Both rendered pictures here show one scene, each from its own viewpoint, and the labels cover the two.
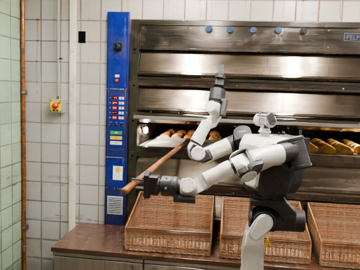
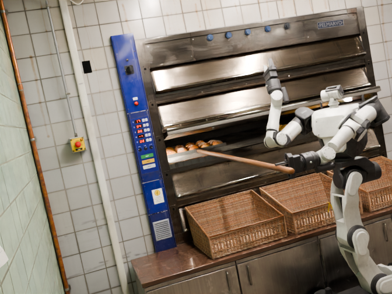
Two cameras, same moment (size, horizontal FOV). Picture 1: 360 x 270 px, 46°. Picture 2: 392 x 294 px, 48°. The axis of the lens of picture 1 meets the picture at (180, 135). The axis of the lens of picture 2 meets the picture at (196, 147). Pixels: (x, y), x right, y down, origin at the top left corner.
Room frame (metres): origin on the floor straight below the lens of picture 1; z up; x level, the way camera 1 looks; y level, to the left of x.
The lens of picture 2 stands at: (0.06, 1.34, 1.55)
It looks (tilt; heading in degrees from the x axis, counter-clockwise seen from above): 5 degrees down; 337
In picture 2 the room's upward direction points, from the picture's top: 11 degrees counter-clockwise
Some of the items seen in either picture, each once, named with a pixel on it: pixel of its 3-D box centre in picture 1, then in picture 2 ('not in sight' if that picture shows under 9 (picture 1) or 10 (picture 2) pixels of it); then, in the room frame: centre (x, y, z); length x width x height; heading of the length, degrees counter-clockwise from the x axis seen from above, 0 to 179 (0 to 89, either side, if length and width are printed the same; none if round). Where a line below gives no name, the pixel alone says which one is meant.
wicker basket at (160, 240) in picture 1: (172, 220); (234, 221); (2.78, 0.03, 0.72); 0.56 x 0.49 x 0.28; 84
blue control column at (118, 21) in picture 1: (143, 143); (133, 172); (4.03, 0.35, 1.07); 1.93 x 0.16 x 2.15; 173
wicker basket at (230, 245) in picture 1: (262, 227); (308, 200); (2.71, -0.57, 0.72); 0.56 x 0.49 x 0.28; 84
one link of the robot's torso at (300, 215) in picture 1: (276, 213); (356, 170); (2.11, -0.51, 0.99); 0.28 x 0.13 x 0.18; 84
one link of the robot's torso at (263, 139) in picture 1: (272, 161); (342, 128); (2.14, -0.48, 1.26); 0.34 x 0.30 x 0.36; 25
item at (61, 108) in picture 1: (57, 105); (77, 144); (3.12, 0.92, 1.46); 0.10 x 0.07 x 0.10; 83
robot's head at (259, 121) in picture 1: (264, 122); (331, 96); (2.11, -0.43, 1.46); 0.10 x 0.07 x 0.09; 25
